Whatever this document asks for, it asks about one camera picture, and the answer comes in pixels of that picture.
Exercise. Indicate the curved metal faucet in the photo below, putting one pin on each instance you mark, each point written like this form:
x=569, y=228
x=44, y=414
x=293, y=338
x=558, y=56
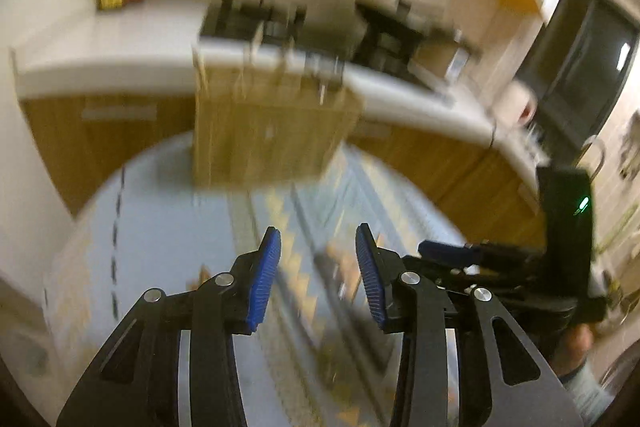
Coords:
x=594, y=152

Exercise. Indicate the black gas stove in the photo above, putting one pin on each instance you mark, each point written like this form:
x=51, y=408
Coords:
x=235, y=17

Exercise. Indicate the dark window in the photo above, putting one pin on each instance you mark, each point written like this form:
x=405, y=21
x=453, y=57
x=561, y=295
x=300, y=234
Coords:
x=585, y=57

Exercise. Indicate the white kitchen countertop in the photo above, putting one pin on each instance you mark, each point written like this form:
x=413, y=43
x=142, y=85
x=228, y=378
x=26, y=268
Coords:
x=100, y=52

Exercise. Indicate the wooden chopstick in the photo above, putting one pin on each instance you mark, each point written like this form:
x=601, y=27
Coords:
x=256, y=41

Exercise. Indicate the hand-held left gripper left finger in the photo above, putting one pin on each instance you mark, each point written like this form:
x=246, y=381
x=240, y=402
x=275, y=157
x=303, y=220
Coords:
x=262, y=279

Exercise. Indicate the beige rice cooker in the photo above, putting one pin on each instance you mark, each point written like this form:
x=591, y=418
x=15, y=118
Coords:
x=442, y=57

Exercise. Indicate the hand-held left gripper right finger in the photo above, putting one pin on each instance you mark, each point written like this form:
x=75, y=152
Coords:
x=371, y=282

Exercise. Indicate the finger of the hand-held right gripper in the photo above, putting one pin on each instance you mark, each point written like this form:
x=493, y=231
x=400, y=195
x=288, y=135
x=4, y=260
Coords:
x=445, y=249
x=450, y=274

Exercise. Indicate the person's right forearm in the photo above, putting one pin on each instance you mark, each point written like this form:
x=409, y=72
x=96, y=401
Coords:
x=585, y=382

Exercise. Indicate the blue patterned tablecloth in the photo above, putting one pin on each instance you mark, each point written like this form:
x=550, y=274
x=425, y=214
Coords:
x=165, y=232

